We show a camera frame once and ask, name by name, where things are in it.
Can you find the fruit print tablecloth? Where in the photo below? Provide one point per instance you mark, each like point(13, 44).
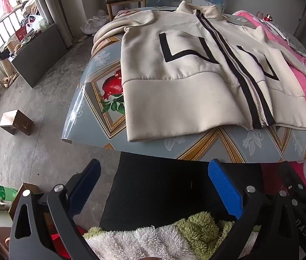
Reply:
point(93, 119)

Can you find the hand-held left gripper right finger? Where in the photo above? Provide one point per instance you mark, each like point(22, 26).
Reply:
point(225, 189)

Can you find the grey cabinet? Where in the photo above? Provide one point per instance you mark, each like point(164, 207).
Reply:
point(40, 57)

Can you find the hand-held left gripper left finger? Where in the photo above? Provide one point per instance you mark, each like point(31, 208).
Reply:
point(85, 184)

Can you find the red box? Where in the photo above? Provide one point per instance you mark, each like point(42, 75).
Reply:
point(21, 33)

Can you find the person's fluffy robe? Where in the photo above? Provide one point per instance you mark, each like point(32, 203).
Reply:
point(147, 241)

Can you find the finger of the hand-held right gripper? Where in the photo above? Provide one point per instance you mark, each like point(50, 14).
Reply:
point(292, 176)

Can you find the open cardboard box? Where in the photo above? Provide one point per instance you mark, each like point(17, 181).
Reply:
point(20, 195)

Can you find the cream zip jacket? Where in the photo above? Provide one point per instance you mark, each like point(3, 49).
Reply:
point(174, 94)

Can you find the person's black clothing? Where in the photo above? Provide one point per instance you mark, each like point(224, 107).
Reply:
point(155, 187)

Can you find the door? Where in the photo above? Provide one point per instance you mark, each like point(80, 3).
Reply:
point(303, 16)

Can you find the grey lace cloth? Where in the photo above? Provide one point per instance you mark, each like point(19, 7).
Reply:
point(291, 39)

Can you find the brown cardboard box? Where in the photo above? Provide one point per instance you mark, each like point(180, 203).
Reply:
point(17, 122)

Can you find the grey curtain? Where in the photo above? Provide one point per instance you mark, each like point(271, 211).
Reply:
point(52, 8)

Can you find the white plastic bag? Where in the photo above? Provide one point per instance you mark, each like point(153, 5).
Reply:
point(93, 23)

